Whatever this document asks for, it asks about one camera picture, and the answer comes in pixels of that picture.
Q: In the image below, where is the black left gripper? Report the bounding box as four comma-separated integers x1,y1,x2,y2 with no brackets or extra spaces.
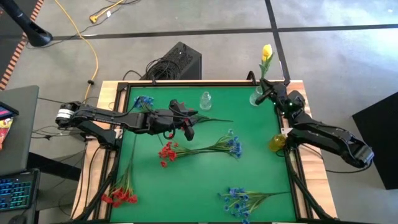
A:
144,99,199,141

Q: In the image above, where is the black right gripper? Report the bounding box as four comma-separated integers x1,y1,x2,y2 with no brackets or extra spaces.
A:
255,79,296,110

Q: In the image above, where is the yellow artificial tulip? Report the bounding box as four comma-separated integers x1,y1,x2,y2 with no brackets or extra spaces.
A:
261,43,274,91
259,51,274,93

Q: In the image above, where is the blue artificial flower bunch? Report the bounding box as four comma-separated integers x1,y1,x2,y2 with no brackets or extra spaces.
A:
133,95,155,113
217,186,292,224
186,129,244,159

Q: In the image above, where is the amber glass bottle vase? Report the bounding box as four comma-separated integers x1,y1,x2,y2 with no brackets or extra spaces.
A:
269,133,287,152

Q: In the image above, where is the clear flared glass vase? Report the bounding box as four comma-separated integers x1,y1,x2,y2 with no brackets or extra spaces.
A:
249,85,265,107

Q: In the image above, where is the clear ribbed glass bottle vase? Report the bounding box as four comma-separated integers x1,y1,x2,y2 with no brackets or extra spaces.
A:
199,91,213,111

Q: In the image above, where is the black computer tower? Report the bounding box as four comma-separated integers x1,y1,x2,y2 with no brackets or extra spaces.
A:
161,41,203,81

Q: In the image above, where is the green table mat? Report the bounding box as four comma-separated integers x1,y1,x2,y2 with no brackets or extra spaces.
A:
110,86,297,223

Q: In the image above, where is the wooden table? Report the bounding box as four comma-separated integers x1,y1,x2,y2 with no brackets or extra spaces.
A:
70,80,338,222

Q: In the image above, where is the black storage box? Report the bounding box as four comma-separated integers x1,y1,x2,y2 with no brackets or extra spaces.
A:
352,91,398,190

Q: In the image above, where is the grey side desk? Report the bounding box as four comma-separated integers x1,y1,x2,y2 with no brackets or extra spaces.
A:
0,85,40,177

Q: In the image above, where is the black stand base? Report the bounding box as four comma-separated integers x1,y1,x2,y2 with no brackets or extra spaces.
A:
0,0,53,47

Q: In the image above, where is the dark tablet device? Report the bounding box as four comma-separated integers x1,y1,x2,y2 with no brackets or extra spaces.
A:
0,101,19,121

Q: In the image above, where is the colourful snack packet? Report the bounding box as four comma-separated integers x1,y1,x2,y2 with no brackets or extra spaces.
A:
0,117,15,151

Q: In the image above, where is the black backlit keyboard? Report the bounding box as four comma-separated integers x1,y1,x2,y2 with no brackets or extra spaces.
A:
0,169,40,215

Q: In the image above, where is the black mat with striped edge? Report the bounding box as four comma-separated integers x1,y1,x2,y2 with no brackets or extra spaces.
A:
0,0,44,91

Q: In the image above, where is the black computer mouse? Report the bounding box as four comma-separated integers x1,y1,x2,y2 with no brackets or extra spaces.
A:
7,214,28,224

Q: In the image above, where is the black aluminium table frame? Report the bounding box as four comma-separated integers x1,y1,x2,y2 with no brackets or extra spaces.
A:
105,81,302,223

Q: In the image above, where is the black cable bundle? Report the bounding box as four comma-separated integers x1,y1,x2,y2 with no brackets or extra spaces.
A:
123,57,178,82

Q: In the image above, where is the black frame strut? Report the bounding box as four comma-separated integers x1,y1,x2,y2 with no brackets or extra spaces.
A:
284,152,330,220
72,149,123,222

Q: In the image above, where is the yellow extension cord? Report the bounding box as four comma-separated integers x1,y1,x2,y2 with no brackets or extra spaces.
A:
54,0,100,102

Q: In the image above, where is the yellow cord with plug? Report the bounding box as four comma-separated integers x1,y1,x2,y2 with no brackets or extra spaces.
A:
89,0,125,24

